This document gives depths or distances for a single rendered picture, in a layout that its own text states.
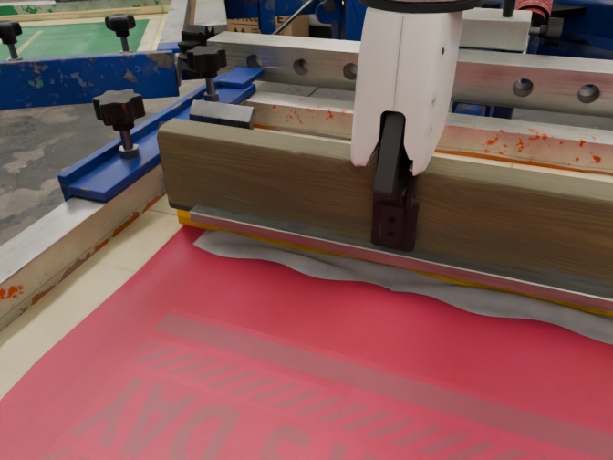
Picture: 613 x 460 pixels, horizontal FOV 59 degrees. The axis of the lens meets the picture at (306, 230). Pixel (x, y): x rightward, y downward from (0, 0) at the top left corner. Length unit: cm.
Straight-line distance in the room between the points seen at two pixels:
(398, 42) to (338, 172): 12
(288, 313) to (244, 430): 10
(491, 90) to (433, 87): 36
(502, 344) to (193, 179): 27
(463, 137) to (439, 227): 25
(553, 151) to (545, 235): 25
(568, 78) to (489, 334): 36
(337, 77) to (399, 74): 40
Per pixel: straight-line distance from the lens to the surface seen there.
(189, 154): 45
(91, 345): 41
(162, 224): 52
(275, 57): 74
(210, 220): 45
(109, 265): 48
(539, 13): 89
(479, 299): 42
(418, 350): 38
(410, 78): 32
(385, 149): 33
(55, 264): 47
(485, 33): 72
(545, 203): 38
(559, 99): 68
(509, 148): 63
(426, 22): 32
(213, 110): 58
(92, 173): 53
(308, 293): 42
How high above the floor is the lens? 123
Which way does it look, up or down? 34 degrees down
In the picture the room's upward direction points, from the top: 2 degrees counter-clockwise
